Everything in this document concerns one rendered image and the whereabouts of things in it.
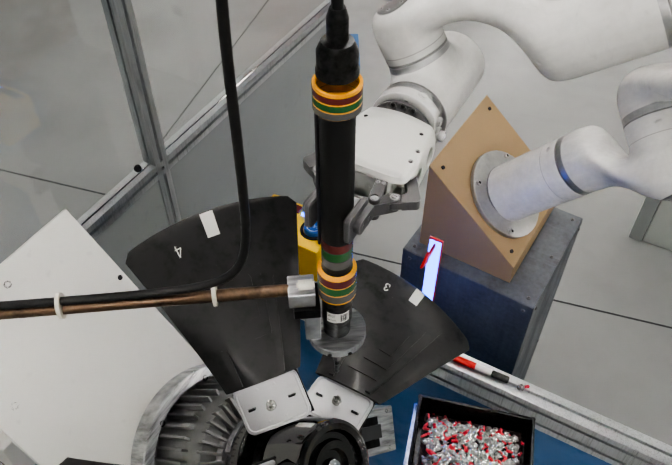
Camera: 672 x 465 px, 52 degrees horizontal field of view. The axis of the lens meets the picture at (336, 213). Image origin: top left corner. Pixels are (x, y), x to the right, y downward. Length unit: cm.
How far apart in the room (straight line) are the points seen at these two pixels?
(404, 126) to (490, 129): 79
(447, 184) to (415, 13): 64
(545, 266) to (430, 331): 49
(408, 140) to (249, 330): 33
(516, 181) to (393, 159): 70
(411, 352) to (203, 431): 32
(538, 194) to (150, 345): 76
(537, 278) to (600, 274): 134
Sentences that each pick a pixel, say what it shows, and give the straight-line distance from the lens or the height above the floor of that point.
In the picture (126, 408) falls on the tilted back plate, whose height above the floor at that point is 116.
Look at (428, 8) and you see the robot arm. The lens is 79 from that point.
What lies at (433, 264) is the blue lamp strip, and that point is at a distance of 123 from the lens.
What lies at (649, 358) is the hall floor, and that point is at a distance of 267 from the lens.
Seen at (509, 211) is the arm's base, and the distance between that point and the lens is 144.
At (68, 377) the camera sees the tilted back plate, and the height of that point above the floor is 123.
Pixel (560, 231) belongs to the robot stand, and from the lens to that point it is 162.
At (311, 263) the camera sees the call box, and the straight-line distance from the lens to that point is 135.
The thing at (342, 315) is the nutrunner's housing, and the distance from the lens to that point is 80.
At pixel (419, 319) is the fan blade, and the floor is 116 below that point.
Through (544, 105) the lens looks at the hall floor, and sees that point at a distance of 358.
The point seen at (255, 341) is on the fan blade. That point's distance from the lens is 91.
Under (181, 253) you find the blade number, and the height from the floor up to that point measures 140.
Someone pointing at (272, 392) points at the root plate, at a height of 126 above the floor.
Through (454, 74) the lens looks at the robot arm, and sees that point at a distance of 84.
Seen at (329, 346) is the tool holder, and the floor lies 137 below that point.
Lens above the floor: 206
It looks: 46 degrees down
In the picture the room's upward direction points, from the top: straight up
